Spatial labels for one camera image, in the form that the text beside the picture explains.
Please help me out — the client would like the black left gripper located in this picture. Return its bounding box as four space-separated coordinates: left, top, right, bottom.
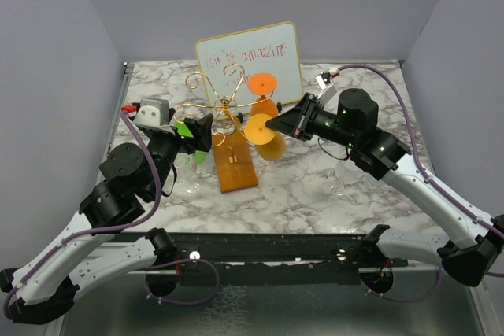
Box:
147 108 214 199

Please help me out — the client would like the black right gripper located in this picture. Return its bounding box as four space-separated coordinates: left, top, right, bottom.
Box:
266 91 358 148

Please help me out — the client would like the yellow plastic wine glass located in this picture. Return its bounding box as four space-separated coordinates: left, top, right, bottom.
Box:
245 113 286 161

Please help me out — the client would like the green plastic wine glass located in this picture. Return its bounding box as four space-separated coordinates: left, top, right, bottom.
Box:
175 119 211 166

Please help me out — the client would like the orange plastic wine glass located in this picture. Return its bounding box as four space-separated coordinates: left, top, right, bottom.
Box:
247 72 279 117

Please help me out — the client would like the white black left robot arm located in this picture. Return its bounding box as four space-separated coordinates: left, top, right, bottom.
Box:
1 105 213 325

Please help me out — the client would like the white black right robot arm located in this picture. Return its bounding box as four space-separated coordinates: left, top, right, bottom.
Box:
265 89 503 287

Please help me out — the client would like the clear wine glass left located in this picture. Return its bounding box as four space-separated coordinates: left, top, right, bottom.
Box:
174 153 202 194

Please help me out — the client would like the clear wine glass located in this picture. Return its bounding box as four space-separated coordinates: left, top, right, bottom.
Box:
330 160 364 197
174 153 202 194

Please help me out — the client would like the wooden rack base board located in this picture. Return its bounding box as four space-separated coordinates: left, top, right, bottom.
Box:
212 131 258 194

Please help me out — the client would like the clear wine glass middle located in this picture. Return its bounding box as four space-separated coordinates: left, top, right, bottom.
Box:
330 160 364 197

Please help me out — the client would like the yellow framed whiteboard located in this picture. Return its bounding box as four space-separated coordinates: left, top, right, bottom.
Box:
189 21 304 114

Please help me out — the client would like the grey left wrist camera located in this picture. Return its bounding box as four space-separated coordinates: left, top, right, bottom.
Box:
133 98 175 135

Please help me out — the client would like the gold wire wine glass rack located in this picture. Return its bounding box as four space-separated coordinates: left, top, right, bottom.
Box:
176 62 254 138

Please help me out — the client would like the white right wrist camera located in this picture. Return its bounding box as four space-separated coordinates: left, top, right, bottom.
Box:
316 68 339 106

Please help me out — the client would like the black mounting rail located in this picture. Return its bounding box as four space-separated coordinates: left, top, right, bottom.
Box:
171 232 407 287

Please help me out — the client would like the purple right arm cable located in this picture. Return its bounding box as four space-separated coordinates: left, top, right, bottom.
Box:
337 64 504 277

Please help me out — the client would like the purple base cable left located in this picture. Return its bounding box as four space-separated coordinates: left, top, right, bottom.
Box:
143 255 221 306

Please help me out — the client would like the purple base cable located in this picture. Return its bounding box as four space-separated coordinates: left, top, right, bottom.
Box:
361 264 443 305
143 255 221 306

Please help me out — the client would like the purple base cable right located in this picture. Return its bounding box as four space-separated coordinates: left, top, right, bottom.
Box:
361 264 443 305

